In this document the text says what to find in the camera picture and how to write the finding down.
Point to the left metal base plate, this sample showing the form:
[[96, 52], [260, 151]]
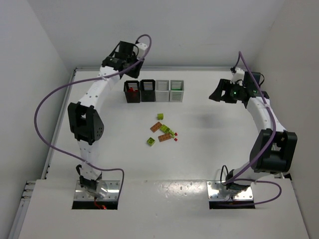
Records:
[[106, 191]]

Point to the red small lego brick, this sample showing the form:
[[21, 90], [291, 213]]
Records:
[[130, 89]]

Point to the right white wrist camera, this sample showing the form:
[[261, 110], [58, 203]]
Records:
[[237, 74]]

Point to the lime small lego brick top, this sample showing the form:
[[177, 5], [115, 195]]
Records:
[[160, 116]]

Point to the white slotted container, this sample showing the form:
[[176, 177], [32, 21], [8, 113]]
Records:
[[176, 90], [162, 90]]

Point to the black slotted container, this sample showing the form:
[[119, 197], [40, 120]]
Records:
[[147, 89], [132, 97]]

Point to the metal base plate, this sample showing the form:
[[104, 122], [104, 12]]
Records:
[[218, 193], [106, 191]]

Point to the brown lego brick lower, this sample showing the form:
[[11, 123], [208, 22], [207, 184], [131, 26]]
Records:
[[164, 137]]

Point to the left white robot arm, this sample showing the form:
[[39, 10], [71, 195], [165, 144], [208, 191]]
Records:
[[84, 116]]

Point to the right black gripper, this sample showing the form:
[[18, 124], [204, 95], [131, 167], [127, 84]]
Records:
[[223, 90]]

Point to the brown lego brick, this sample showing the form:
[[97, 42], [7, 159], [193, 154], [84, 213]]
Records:
[[164, 137], [156, 127]]

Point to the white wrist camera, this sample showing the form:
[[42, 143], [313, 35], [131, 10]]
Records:
[[237, 74], [142, 48]]

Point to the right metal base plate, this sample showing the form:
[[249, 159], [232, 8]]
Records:
[[218, 193]]

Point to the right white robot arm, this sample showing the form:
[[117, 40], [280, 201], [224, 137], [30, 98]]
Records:
[[274, 148]]

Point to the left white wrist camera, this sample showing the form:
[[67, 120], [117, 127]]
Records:
[[142, 48]]

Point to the brown lego brick upper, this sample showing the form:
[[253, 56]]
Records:
[[156, 127]]

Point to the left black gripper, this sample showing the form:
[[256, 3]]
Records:
[[136, 70]]

